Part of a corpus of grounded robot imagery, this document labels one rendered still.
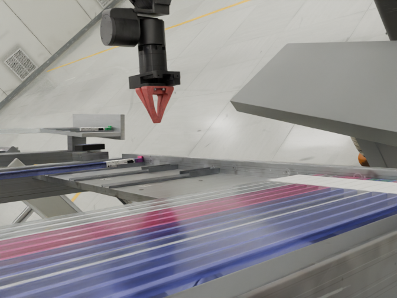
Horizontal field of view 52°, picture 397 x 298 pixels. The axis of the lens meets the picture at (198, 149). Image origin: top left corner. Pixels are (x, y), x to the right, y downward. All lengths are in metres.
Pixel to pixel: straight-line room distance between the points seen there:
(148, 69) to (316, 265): 0.68
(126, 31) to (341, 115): 0.43
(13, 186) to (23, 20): 8.07
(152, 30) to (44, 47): 8.04
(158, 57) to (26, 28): 8.03
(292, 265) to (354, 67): 0.77
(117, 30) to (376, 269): 0.66
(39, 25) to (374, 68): 8.28
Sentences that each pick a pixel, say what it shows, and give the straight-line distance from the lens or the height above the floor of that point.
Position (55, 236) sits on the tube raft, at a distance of 0.27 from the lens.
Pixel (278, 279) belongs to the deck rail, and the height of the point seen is 0.93.
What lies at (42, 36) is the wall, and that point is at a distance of 8.89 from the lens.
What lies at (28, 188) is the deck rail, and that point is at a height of 0.83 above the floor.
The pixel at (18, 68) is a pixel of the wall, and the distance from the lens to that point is 8.62.
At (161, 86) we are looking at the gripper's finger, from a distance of 0.84.
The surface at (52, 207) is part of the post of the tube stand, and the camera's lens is 1.16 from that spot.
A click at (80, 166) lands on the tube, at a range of 0.77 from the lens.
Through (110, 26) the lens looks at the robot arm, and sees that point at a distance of 0.81.
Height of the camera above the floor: 1.07
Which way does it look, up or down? 28 degrees down
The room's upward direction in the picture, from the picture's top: 38 degrees counter-clockwise
